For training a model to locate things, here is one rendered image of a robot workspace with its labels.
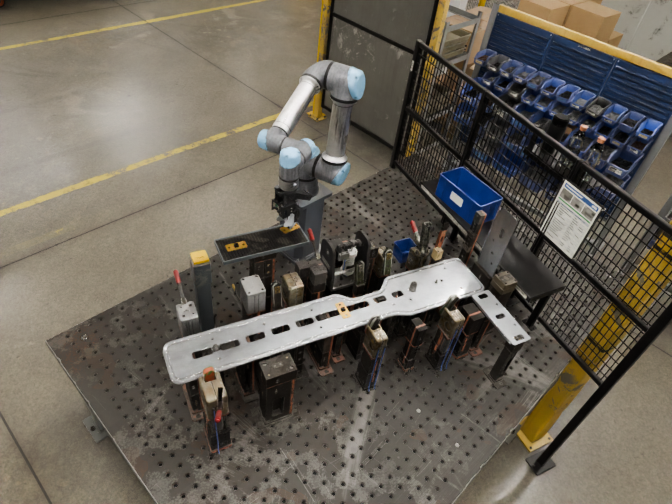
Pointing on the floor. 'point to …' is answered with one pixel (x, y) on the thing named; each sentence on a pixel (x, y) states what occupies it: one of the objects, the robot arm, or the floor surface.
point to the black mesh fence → (539, 462)
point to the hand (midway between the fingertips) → (290, 224)
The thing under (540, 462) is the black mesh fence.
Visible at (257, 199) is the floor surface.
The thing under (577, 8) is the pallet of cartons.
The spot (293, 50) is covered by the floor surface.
